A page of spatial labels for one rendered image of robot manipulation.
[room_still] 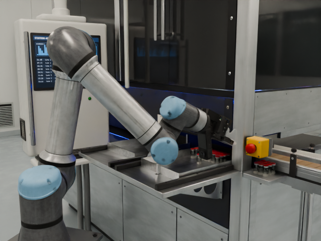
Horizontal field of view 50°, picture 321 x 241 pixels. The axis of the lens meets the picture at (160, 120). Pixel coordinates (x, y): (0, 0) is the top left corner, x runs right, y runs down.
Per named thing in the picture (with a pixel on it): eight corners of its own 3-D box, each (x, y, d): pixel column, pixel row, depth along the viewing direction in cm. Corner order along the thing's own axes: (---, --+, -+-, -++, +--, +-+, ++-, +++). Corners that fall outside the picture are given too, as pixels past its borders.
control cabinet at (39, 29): (99, 140, 233) (95, 20, 219) (111, 146, 217) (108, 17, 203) (20, 150, 205) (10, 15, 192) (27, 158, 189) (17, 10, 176)
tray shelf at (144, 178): (154, 141, 202) (154, 138, 202) (251, 171, 147) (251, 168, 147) (78, 155, 174) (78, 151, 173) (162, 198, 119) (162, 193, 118)
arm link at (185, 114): (153, 113, 109) (166, 90, 108) (177, 124, 116) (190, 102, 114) (165, 123, 103) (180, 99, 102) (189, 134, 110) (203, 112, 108)
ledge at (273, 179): (263, 170, 149) (263, 166, 149) (290, 178, 139) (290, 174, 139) (242, 177, 141) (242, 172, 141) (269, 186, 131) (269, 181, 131)
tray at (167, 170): (198, 153, 170) (198, 146, 169) (239, 166, 149) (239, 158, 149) (141, 165, 150) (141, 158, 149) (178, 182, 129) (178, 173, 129)
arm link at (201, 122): (194, 130, 109) (178, 125, 115) (203, 134, 112) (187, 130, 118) (202, 108, 109) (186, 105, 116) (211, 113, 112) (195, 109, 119)
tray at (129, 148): (159, 140, 198) (159, 134, 197) (189, 149, 178) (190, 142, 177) (107, 149, 178) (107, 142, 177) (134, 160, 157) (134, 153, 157)
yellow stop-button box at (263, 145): (256, 152, 142) (257, 135, 141) (271, 156, 136) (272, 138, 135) (244, 155, 138) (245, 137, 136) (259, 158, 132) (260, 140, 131)
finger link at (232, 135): (246, 133, 126) (230, 125, 120) (240, 148, 125) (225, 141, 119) (239, 132, 128) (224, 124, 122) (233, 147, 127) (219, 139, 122)
